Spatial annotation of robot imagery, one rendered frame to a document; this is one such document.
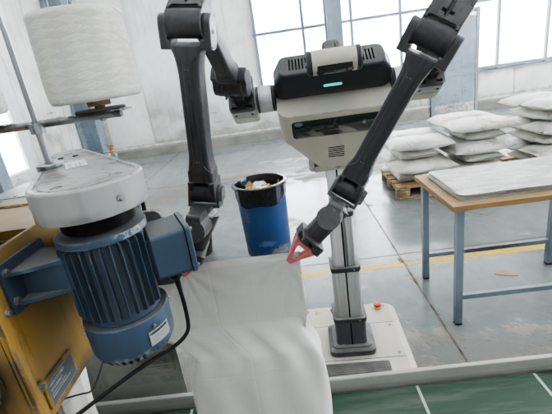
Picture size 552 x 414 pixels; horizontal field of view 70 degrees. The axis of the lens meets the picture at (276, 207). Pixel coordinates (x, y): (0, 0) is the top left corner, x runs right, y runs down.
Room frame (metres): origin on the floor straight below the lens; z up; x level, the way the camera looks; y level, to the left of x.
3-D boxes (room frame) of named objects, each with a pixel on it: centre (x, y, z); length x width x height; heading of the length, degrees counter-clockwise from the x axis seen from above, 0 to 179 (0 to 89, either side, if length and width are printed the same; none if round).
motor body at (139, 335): (0.64, 0.30, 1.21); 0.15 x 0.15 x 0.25
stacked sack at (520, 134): (4.18, -3.00, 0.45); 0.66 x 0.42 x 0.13; 179
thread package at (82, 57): (0.79, 0.30, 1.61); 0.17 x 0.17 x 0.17
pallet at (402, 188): (4.35, -1.95, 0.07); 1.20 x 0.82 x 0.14; 85
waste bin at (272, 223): (3.26, 0.11, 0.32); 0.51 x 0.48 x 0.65; 177
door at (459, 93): (8.68, -4.18, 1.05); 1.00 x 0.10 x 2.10; 87
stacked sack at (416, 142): (4.17, -1.63, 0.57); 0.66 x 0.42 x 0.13; 79
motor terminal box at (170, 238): (0.68, 0.21, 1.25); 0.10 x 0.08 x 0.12; 22
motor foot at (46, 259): (0.61, 0.39, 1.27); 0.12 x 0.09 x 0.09; 177
